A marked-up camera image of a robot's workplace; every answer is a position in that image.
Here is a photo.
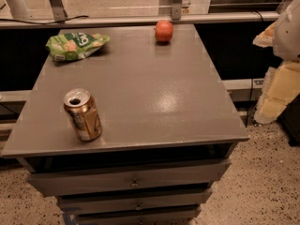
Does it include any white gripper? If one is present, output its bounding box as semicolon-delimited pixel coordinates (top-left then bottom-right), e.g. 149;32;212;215
253;0;300;124

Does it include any red apple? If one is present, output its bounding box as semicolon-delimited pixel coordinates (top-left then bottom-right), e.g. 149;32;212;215
155;21;173;42

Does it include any orange soda can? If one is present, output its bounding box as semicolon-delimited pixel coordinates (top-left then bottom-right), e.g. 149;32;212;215
64;88;101;142

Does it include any metal railing bar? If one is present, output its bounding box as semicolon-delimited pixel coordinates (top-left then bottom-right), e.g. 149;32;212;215
0;11;279;30

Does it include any grey drawer cabinet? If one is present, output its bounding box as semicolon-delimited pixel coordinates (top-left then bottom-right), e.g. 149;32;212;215
3;25;248;225

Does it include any top drawer knob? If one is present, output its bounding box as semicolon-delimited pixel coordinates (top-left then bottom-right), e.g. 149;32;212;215
130;180;140;188

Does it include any drawer knob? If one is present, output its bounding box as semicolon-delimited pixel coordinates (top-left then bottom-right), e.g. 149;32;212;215
130;180;140;188
135;204;143;211

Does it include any middle drawer knob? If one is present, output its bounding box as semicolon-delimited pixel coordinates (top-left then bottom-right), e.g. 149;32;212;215
135;204;143;211

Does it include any green chip bag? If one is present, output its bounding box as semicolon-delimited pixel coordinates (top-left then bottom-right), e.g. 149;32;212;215
46;32;111;62

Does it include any white pipe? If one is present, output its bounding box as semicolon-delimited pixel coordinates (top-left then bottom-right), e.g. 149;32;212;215
5;0;30;20

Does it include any black cable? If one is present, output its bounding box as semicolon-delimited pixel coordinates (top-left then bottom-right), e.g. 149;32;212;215
0;14;90;25

